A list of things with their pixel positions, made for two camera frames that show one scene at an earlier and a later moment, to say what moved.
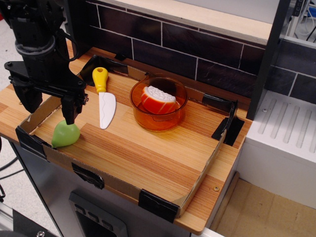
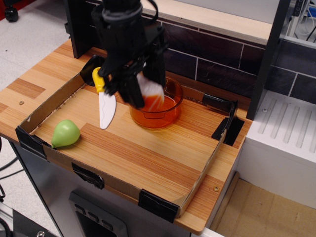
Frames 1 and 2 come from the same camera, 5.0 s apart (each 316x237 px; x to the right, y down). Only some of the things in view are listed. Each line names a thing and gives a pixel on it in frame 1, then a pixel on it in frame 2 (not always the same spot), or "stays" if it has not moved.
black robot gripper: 44,66 to 130,47
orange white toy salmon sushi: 157,101 to 152,92
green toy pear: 64,135 stays
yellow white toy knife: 107,101 stays
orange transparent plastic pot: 158,102 stays
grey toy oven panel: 95,220 stays
